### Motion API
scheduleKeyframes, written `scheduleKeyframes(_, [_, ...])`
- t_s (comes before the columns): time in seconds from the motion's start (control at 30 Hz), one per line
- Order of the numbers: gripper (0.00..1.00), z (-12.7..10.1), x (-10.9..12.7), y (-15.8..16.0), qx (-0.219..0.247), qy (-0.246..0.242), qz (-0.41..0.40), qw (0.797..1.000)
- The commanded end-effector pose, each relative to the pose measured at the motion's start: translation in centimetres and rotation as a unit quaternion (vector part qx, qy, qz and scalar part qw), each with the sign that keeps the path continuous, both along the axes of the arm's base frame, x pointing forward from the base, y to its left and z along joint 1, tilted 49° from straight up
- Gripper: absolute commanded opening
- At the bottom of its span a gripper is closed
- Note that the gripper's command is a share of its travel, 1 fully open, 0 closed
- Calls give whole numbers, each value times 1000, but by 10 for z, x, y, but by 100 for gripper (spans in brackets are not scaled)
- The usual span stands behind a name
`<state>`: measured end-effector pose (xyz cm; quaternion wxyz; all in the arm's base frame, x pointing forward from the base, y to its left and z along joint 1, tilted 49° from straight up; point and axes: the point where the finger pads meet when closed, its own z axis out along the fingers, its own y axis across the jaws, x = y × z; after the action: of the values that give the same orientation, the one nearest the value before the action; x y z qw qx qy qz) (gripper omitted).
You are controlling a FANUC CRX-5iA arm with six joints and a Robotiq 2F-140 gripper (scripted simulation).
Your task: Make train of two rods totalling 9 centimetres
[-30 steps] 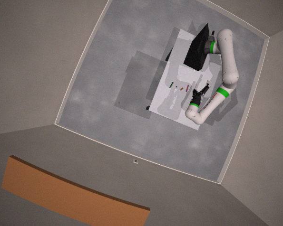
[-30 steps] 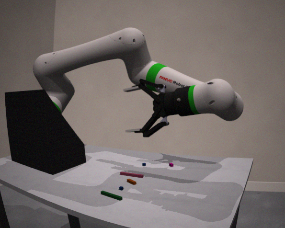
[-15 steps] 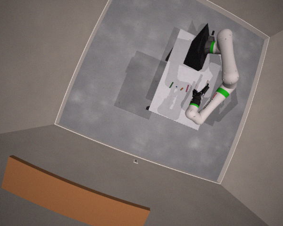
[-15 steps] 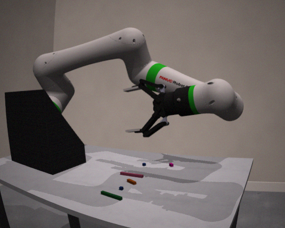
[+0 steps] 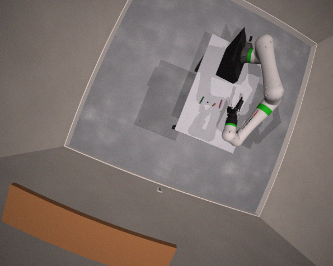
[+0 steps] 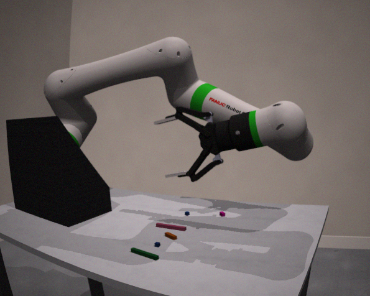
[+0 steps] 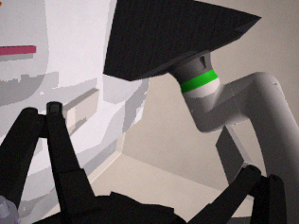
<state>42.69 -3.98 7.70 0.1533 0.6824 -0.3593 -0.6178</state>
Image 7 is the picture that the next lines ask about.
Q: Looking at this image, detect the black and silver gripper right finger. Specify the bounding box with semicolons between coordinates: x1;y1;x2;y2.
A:
186;125;287;224

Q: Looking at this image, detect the pink rod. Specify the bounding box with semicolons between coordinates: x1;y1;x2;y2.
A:
0;45;36;56

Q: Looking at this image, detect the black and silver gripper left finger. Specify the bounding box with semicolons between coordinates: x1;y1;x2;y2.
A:
0;88;110;224

